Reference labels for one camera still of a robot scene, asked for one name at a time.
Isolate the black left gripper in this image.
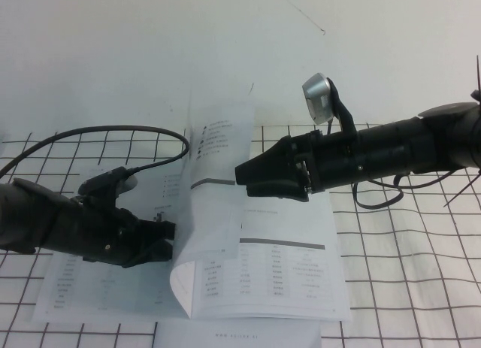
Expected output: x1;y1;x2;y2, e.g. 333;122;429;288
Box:
73;201;178;269

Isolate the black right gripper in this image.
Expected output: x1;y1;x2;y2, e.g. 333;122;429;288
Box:
234;129;361;203

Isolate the white product catalogue book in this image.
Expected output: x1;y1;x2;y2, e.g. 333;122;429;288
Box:
32;95;353;323

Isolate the white booklet with web address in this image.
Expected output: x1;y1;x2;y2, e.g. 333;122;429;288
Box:
153;319;322;348

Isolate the white black-grid tablecloth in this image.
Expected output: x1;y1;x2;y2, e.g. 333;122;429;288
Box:
0;120;481;348

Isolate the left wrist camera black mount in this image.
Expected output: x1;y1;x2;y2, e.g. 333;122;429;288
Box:
77;166;139;208

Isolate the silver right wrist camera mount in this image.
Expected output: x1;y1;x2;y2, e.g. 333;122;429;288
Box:
302;72;357;135

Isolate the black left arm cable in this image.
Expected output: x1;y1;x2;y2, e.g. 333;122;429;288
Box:
0;124;190;180

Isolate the black cable tie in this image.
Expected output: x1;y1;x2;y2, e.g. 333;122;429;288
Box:
443;169;481;209
473;53;481;101

